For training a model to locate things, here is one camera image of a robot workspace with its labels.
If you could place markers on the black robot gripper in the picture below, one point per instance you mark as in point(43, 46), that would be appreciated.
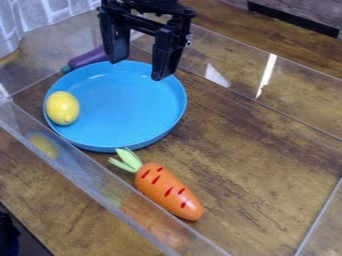
point(120, 15)

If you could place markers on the purple toy eggplant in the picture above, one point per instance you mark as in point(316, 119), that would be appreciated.
point(91, 57)

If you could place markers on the blue round plate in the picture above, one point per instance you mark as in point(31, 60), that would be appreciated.
point(127, 110)

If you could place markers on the orange toy carrot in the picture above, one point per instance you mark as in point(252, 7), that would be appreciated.
point(160, 185)

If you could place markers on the white grid cloth backdrop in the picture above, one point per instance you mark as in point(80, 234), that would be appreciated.
point(25, 15)

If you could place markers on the yellow toy lemon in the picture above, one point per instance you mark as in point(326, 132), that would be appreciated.
point(61, 108)

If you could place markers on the clear acrylic enclosure wall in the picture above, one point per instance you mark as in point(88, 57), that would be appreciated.
point(256, 147)

